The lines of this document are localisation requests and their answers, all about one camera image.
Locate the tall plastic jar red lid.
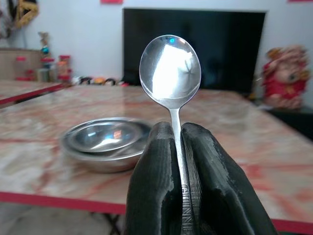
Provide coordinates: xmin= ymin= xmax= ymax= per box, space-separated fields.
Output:
xmin=57 ymin=54 xmax=73 ymax=82

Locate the marble table with red edge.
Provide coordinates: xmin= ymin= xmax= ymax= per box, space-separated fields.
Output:
xmin=0 ymin=84 xmax=313 ymax=233
xmin=0 ymin=78 xmax=65 ymax=106

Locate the gold black wall hanging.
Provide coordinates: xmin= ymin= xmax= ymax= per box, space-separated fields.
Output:
xmin=7 ymin=0 xmax=40 ymax=29

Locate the red pink idol statue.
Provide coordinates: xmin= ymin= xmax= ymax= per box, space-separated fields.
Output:
xmin=260 ymin=45 xmax=312 ymax=110

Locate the colourful decorated figurine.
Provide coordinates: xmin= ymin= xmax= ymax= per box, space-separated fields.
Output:
xmin=38 ymin=31 xmax=53 ymax=62

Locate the silver steel spoon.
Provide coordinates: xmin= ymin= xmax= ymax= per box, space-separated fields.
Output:
xmin=139 ymin=34 xmax=202 ymax=235

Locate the black flat television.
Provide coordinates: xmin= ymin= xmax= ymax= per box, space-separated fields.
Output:
xmin=121 ymin=8 xmax=266 ymax=90

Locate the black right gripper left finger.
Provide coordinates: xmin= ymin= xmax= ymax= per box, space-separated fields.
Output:
xmin=124 ymin=121 xmax=182 ymax=235

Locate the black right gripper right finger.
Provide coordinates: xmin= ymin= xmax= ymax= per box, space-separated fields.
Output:
xmin=181 ymin=122 xmax=278 ymax=235

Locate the large steel plate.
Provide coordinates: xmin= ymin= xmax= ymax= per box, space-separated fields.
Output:
xmin=60 ymin=117 xmax=152 ymax=174

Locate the plastic jar with red lid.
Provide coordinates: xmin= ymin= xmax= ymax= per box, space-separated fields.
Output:
xmin=15 ymin=56 xmax=35 ymax=81

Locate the small steel bowl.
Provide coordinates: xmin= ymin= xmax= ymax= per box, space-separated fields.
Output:
xmin=69 ymin=119 xmax=150 ymax=155

